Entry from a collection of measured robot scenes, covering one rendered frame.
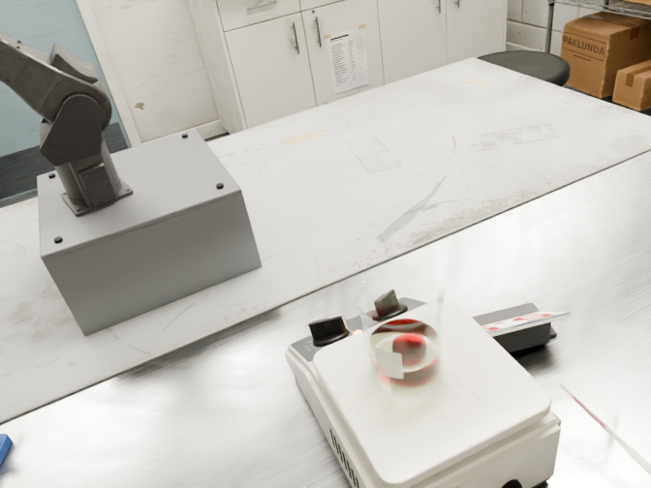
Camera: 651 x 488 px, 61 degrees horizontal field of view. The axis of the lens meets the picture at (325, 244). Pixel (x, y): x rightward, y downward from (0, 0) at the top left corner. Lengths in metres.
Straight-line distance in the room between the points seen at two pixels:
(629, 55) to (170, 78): 2.34
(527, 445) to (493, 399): 0.03
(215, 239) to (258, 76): 2.24
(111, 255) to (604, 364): 0.47
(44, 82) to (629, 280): 0.59
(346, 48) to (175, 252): 2.45
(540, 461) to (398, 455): 0.10
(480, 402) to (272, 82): 2.56
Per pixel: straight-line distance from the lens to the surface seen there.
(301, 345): 0.48
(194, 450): 0.49
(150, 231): 0.59
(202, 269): 0.62
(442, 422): 0.36
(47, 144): 0.60
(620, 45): 3.01
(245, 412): 0.50
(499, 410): 0.37
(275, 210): 0.74
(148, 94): 3.31
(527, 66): 1.93
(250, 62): 2.79
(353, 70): 3.01
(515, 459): 0.38
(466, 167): 0.79
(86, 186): 0.62
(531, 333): 0.51
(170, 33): 3.27
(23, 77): 0.60
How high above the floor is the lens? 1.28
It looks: 35 degrees down
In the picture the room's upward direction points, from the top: 10 degrees counter-clockwise
